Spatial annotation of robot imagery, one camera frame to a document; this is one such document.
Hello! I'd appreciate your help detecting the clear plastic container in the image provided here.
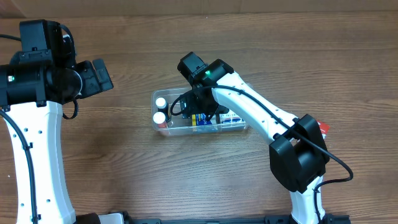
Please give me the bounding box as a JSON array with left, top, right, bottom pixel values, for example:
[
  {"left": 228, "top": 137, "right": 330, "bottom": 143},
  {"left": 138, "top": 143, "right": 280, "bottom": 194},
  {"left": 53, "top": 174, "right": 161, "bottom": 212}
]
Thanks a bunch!
[{"left": 151, "top": 87, "right": 249, "bottom": 136}]

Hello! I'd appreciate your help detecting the blue VapoDrops cough box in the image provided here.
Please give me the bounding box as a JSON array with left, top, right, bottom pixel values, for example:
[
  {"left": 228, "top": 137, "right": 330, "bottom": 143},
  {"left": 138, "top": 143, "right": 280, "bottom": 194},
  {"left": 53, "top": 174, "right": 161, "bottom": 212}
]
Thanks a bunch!
[{"left": 192, "top": 113, "right": 217, "bottom": 126}]

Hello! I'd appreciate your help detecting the dark bottle white cap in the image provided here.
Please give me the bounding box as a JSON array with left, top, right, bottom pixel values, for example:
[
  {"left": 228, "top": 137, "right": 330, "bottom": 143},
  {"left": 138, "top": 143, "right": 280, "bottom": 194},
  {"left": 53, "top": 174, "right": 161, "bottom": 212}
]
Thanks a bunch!
[{"left": 155, "top": 97, "right": 171, "bottom": 122}]

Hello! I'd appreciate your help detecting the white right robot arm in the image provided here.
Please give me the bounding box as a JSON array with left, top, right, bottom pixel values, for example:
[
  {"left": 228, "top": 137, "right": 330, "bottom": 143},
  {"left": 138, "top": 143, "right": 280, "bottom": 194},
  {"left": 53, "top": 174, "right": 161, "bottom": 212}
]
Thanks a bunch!
[{"left": 177, "top": 52, "right": 329, "bottom": 223}]

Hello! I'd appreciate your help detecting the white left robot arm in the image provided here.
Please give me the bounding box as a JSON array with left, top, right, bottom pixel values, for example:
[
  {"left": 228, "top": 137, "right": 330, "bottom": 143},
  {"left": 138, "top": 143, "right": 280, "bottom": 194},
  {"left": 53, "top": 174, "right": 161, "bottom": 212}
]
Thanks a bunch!
[{"left": 1, "top": 20, "right": 124, "bottom": 223}]

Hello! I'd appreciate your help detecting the orange tablet tube white cap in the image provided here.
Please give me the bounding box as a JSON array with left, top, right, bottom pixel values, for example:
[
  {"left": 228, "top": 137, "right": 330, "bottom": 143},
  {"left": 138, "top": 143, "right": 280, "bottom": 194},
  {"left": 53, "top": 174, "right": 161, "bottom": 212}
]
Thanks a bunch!
[{"left": 152, "top": 112, "right": 168, "bottom": 129}]

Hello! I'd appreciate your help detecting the red ActiFast medicine box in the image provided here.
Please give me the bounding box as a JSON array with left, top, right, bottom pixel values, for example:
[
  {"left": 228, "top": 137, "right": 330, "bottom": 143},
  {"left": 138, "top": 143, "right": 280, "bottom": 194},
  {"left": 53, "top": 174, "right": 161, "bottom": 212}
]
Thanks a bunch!
[{"left": 317, "top": 121, "right": 330, "bottom": 139}]

